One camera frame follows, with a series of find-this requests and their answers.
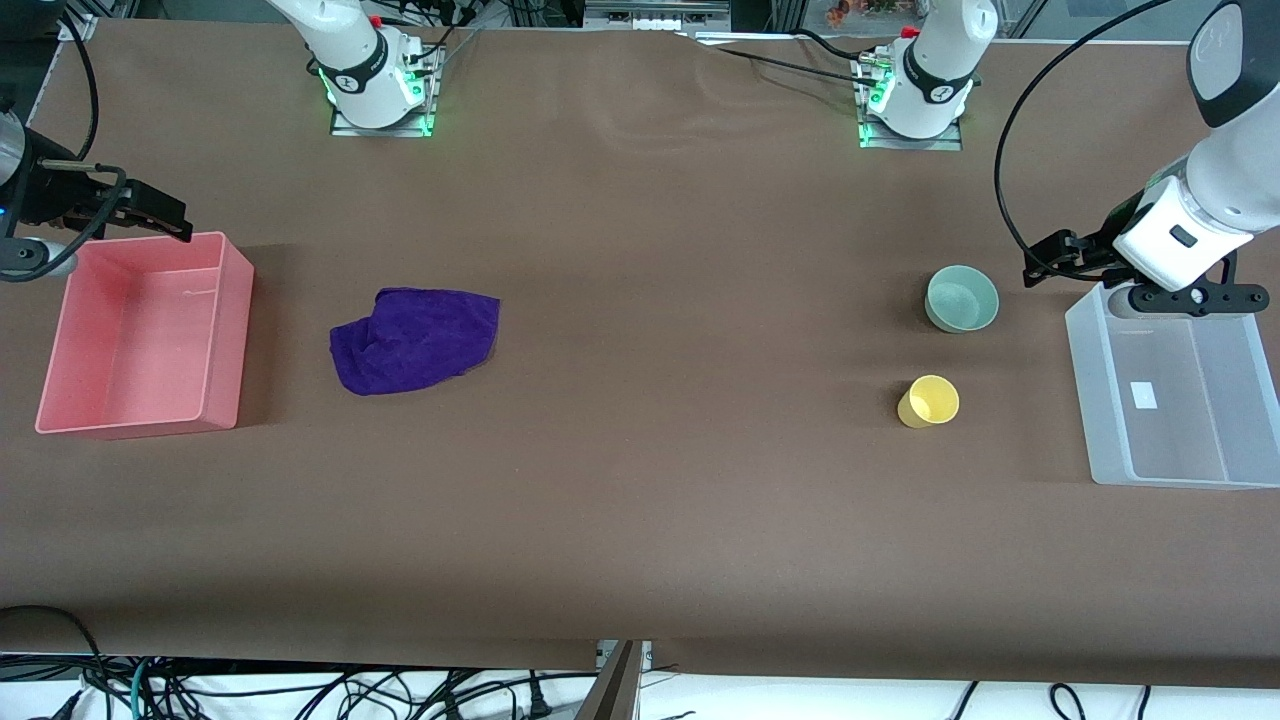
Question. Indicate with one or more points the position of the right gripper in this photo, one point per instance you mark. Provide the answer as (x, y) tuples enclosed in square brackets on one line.
[(52, 193)]

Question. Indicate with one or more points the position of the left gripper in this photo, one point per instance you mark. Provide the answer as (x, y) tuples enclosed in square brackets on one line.
[(1098, 244)]

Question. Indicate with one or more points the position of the green bowl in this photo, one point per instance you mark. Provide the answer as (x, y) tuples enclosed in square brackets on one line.
[(962, 300)]

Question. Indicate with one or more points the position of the purple cloth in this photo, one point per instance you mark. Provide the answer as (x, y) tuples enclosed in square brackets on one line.
[(415, 340)]

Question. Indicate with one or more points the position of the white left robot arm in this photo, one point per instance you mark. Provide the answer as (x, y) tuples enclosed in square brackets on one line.
[(935, 80)]

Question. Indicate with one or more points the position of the yellow cup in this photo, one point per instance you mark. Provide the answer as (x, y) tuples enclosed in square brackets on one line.
[(932, 402)]

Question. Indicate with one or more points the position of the white label sticker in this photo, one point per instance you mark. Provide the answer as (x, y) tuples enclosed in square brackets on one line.
[(1143, 396)]

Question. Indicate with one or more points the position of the pink plastic bin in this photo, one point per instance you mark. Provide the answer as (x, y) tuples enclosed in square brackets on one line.
[(130, 400)]

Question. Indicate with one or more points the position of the clear plastic bin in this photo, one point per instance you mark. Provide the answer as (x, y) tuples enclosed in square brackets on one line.
[(1170, 440)]

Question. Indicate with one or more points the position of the white power strip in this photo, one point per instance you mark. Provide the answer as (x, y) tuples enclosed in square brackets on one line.
[(655, 14)]

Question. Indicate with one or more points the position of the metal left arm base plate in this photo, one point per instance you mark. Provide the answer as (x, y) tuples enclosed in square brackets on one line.
[(910, 143)]

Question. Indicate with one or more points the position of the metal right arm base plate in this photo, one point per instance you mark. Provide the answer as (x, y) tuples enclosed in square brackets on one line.
[(380, 128)]

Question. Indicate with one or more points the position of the grey metal post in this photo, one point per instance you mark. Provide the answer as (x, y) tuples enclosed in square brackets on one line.
[(612, 690)]

